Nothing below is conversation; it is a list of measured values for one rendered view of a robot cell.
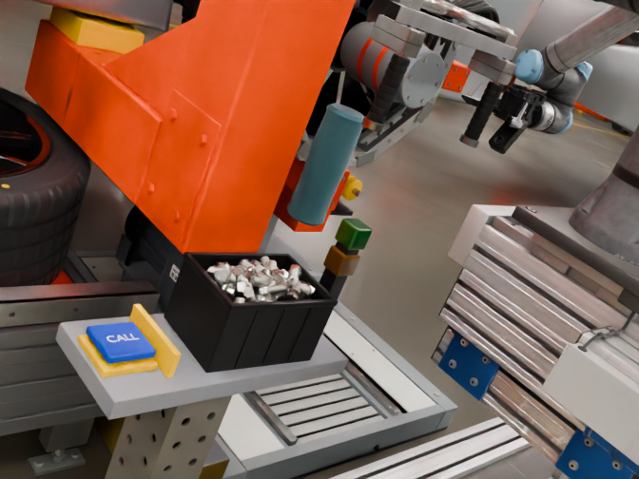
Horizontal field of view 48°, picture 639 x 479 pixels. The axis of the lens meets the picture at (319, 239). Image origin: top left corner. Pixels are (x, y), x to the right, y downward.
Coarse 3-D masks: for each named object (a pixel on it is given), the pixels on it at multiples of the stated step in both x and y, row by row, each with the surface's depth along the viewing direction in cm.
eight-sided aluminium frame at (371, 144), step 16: (448, 0) 167; (432, 48) 179; (448, 48) 176; (448, 64) 178; (400, 112) 183; (416, 112) 181; (368, 128) 181; (384, 128) 183; (400, 128) 180; (304, 144) 161; (368, 144) 178; (384, 144) 179; (304, 160) 164; (352, 160) 175; (368, 160) 178
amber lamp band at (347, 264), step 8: (336, 248) 116; (328, 256) 117; (336, 256) 116; (344, 256) 115; (352, 256) 116; (328, 264) 117; (336, 264) 116; (344, 264) 115; (352, 264) 116; (336, 272) 116; (344, 272) 116; (352, 272) 118
